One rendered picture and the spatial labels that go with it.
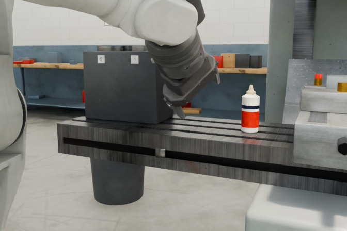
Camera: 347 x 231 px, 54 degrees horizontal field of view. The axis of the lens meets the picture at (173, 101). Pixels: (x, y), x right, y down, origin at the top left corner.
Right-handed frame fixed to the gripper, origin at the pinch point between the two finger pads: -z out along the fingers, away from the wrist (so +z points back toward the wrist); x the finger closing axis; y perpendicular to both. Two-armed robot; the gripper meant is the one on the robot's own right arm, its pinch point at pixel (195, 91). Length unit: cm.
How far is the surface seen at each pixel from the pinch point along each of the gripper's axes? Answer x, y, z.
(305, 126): 5.3, -21.9, 3.0
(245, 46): 196, 207, -335
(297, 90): 30.6, -1.9, -38.3
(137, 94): -6.7, 19.0, -11.1
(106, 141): -20.5, 15.0, -11.0
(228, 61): 151, 193, -309
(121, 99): -10.5, 22.3, -12.2
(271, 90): 28, 6, -43
